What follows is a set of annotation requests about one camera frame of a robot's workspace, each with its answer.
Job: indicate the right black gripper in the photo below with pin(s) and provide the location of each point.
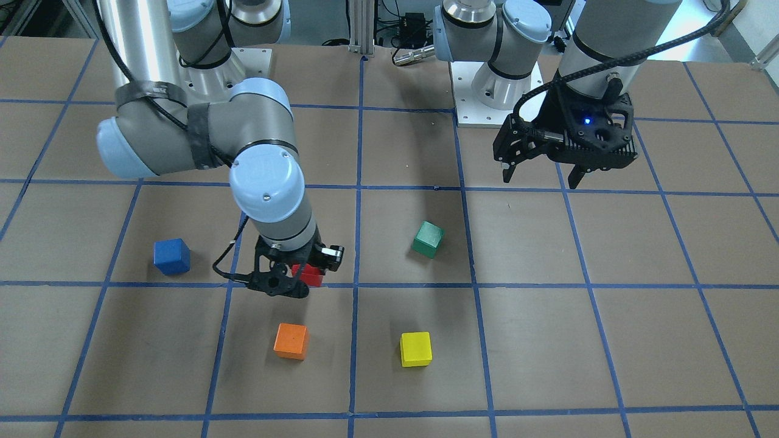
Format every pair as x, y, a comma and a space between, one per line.
331, 255

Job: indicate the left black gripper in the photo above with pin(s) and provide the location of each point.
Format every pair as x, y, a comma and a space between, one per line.
551, 114

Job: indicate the green wooden cube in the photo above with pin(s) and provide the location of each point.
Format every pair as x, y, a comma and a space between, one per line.
428, 239

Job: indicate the orange wooden cube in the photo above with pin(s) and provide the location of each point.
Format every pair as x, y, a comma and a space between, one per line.
292, 341

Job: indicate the red wooden cube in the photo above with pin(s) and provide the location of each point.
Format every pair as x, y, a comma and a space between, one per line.
307, 275

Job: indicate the blue wooden cube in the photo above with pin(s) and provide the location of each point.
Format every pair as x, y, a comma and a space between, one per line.
172, 256

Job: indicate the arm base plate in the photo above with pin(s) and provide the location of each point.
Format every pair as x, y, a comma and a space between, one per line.
243, 63
496, 91

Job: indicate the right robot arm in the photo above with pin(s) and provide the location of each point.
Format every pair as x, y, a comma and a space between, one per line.
186, 101

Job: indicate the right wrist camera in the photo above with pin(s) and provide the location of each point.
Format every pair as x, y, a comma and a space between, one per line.
331, 258

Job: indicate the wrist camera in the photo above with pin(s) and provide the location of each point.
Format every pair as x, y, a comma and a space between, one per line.
596, 135
331, 258

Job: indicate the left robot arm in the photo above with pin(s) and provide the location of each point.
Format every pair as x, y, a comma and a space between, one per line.
608, 40

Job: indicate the aluminium frame post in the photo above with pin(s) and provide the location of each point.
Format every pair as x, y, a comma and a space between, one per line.
362, 26

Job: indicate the yellow wooden cube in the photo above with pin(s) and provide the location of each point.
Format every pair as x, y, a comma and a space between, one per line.
415, 349

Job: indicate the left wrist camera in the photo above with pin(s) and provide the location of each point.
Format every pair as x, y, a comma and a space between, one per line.
596, 135

